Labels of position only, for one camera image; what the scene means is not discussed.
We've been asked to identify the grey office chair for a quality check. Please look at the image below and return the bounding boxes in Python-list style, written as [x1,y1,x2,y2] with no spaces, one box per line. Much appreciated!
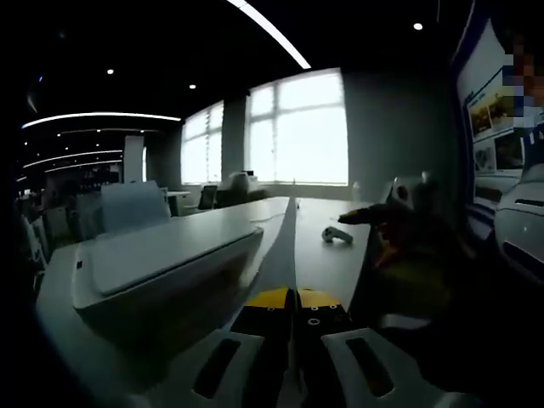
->
[197,184,218,211]

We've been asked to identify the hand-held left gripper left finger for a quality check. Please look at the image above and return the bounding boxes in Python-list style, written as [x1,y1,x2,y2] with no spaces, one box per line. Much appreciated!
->
[135,286,295,408]

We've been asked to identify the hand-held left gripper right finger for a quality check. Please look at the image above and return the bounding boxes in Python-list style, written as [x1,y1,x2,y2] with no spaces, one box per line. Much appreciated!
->
[295,287,477,408]

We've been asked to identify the white desktop device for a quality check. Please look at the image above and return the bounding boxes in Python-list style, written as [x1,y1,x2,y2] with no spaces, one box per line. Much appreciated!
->
[228,171,261,193]

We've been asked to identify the white rounded machine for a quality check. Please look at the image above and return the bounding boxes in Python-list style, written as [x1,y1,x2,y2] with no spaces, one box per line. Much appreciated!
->
[494,168,544,274]

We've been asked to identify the wall poster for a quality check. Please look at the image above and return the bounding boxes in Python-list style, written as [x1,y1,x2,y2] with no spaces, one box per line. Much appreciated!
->
[455,19,544,213]

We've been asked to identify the white game controller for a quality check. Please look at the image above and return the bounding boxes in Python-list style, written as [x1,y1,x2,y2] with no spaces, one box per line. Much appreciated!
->
[320,226,354,247]

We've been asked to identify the white printer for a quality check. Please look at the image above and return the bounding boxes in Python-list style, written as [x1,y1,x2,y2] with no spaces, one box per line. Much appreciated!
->
[70,180,265,377]

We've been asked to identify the person's black clothing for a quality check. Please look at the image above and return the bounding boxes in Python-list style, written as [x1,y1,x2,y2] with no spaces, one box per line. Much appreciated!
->
[352,237,544,408]

